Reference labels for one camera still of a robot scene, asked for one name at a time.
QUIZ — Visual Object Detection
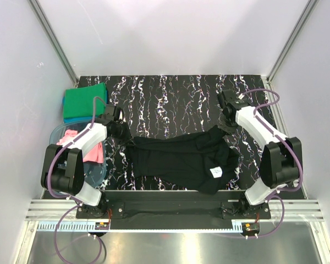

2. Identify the black t shirt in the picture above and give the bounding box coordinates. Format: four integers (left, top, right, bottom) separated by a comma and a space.
126, 125, 239, 195

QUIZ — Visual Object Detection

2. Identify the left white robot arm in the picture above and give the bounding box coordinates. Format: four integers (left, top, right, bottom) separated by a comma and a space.
41, 117, 131, 218

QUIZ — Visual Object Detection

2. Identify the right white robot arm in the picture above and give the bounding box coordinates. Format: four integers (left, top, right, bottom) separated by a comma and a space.
219, 100, 303, 218

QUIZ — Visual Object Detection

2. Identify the pink t shirt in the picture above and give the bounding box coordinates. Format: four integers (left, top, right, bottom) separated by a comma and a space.
56, 129, 104, 163

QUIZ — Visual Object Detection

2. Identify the folded green t shirt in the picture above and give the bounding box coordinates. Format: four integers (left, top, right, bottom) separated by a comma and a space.
63, 83, 107, 119

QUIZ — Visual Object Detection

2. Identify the folded blue t shirt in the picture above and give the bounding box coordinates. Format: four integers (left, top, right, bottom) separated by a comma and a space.
61, 90, 109, 123

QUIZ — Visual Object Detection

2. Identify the clear blue plastic bin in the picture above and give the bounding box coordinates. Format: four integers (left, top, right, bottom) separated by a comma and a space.
49, 119, 107, 188

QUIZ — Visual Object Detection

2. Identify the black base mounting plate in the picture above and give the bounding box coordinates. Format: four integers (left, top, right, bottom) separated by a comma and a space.
76, 190, 271, 220

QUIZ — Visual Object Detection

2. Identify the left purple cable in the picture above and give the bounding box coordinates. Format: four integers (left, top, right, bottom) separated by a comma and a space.
45, 96, 108, 264

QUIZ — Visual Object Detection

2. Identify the white slotted cable duct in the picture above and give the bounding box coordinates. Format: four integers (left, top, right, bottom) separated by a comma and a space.
37, 220, 243, 233

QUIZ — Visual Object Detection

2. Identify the right aluminium frame post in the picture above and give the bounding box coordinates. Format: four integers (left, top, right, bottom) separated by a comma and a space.
266, 0, 319, 84

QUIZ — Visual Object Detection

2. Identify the aluminium frame post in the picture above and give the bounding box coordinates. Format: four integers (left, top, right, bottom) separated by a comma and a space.
266, 0, 319, 84
27, 0, 79, 87

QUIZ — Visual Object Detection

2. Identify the left aluminium frame post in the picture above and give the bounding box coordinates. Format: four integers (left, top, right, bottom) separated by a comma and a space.
27, 0, 79, 87

